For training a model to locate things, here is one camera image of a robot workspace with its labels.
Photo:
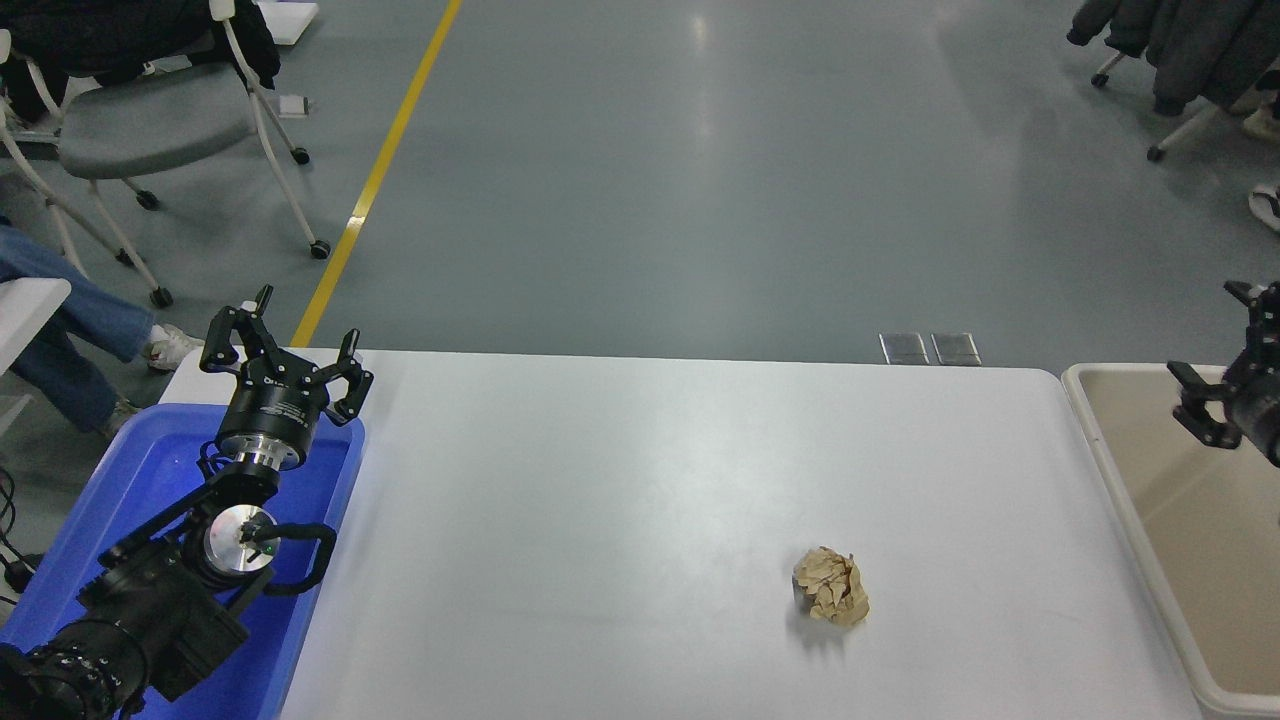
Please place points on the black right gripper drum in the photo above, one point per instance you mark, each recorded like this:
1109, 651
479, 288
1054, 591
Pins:
1265, 415

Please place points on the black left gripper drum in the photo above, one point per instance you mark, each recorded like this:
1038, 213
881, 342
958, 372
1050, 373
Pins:
272, 412

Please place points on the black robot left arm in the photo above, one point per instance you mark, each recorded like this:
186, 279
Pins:
150, 610

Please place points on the standing person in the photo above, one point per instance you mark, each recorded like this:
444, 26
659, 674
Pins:
1268, 205

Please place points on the large pale plastic bin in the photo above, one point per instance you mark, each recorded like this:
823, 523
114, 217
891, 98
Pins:
1200, 560

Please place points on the blue plastic tray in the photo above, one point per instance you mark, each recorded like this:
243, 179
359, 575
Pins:
120, 480

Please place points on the seated person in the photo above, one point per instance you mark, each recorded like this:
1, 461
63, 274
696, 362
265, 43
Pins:
60, 300

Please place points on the small white side table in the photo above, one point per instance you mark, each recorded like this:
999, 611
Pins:
25, 310

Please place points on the small white floor item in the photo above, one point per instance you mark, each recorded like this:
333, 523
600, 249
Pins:
295, 104

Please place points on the metal floor plate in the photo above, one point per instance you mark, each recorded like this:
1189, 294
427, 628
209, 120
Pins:
904, 349
956, 349

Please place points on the dark coats pile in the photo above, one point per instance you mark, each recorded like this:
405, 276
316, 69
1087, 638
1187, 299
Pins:
1190, 40

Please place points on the white flat board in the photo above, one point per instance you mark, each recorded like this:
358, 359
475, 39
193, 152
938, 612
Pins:
290, 20

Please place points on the black jacket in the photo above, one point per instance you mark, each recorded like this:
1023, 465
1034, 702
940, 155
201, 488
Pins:
100, 30

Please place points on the crumpled tan paper ball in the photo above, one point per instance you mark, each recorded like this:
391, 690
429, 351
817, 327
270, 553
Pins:
830, 590

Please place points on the white frame wheeled chair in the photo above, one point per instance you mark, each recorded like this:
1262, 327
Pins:
1185, 128

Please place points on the grey seat white frame chair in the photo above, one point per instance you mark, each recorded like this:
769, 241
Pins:
150, 120

